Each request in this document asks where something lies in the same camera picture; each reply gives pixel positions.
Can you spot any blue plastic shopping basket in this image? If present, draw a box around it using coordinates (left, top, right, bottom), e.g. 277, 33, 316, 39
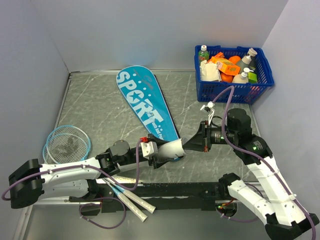
194, 44, 275, 105

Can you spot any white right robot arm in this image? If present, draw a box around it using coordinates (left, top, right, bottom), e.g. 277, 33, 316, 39
183, 106, 320, 240

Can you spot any grey pump bottle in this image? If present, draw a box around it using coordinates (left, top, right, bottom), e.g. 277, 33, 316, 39
236, 47, 258, 74

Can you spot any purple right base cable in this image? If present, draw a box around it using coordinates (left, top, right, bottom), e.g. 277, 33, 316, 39
216, 209, 262, 224

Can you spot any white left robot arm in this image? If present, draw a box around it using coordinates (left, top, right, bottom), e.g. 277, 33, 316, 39
1, 134, 184, 209

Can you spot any blue badminton racket upper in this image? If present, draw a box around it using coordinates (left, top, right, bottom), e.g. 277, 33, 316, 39
46, 124, 157, 214

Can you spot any green carton box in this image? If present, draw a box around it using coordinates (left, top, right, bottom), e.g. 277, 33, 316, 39
248, 72, 258, 84

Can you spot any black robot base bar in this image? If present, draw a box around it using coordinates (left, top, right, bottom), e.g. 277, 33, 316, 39
69, 182, 232, 213

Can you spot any orange fruit back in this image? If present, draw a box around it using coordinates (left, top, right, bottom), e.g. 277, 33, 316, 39
228, 55, 242, 65

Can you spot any aluminium frame rail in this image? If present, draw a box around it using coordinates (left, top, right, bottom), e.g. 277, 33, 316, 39
35, 180, 231, 204

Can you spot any orange snack box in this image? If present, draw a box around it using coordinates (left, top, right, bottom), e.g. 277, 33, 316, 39
209, 56, 241, 76

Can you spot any green drink bottle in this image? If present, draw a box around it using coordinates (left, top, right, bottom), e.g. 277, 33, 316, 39
198, 45, 210, 63

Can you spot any white shuttlecock tube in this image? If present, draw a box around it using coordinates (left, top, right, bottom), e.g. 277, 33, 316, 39
157, 137, 191, 160

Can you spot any blue badminton racket lower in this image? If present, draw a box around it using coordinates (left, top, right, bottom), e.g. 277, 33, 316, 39
42, 133, 156, 222

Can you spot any blue badminton racket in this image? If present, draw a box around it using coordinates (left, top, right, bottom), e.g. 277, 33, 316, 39
46, 124, 157, 214
42, 133, 156, 222

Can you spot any blue sport racket bag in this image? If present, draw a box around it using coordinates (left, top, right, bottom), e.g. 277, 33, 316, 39
116, 65, 180, 142

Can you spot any small orange packet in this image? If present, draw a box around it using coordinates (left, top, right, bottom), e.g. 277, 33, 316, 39
214, 52, 225, 58

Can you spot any cream pump lotion bottle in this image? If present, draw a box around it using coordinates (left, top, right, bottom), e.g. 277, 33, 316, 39
232, 67, 251, 84

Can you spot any orange fruit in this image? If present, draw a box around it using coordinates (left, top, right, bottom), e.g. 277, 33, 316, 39
220, 72, 234, 83
228, 55, 242, 65

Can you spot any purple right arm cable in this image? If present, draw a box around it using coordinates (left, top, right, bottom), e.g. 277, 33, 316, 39
206, 85, 316, 240

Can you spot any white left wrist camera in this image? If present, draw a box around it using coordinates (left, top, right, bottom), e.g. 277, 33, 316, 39
140, 137, 158, 158

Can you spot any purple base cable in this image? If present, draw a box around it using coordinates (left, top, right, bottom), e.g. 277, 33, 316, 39
216, 209, 262, 224
78, 197, 127, 230

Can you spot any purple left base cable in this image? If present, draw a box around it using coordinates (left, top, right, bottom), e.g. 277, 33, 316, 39
78, 197, 127, 230

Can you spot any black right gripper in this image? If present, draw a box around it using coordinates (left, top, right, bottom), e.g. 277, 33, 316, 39
182, 120, 237, 152

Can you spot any cream paper bag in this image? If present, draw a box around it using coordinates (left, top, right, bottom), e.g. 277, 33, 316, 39
199, 60, 222, 82

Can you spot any orange fruit front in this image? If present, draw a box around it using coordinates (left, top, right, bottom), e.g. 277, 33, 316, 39
220, 72, 234, 83

